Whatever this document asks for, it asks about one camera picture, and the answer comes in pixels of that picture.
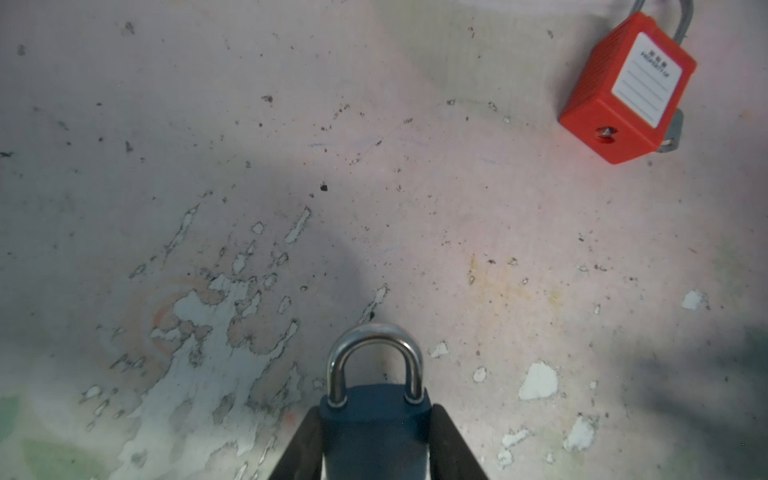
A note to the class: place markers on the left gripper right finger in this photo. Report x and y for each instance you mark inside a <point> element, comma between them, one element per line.
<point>450,457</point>

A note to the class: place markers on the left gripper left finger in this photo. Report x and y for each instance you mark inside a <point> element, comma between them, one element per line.
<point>302,459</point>

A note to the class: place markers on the blue padlock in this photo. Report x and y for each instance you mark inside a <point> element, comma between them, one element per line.
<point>375,431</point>

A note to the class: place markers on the red padlock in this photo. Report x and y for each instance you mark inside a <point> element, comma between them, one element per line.
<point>630,87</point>

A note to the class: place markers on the silver red-lock key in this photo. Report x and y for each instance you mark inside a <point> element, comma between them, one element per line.
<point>673,134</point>

